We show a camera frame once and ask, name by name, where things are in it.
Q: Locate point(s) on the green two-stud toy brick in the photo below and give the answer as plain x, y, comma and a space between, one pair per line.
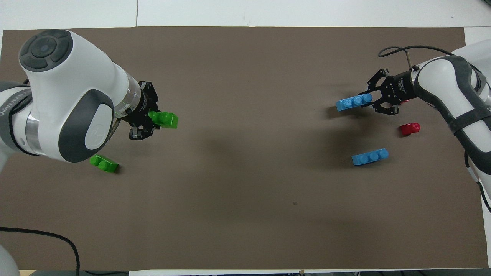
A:
103, 165
167, 120

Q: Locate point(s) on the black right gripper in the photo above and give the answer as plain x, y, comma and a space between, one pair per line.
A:
401, 88

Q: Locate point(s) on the blue three-stud toy brick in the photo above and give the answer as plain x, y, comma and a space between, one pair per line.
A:
353, 103
370, 157

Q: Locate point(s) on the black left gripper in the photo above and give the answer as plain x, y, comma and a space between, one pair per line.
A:
140, 109

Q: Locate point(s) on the red one-stud toy brick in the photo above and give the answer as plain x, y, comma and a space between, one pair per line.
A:
406, 101
409, 129

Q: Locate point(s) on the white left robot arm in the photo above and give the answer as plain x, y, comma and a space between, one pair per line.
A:
69, 96

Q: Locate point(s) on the brown table mat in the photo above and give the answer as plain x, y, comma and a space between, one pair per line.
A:
245, 191

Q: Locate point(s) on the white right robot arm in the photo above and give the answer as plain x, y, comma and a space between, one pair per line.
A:
452, 88

